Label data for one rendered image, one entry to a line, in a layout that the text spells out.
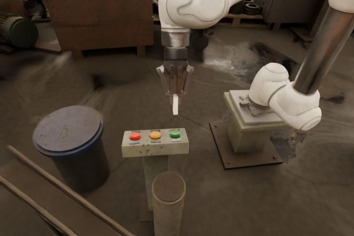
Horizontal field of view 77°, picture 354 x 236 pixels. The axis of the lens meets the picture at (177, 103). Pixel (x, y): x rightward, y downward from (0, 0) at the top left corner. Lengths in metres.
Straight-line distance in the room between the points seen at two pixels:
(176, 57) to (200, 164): 0.94
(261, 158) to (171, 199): 0.94
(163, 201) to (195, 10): 0.60
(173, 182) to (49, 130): 0.66
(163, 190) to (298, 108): 0.70
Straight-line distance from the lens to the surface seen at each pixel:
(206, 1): 0.51
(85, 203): 0.60
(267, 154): 1.66
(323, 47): 1.00
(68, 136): 1.15
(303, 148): 1.85
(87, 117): 1.21
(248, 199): 1.46
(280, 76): 1.24
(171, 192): 0.82
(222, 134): 1.67
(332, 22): 0.96
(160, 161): 0.92
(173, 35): 0.69
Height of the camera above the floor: 1.25
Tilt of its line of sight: 42 degrees down
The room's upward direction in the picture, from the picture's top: 4 degrees clockwise
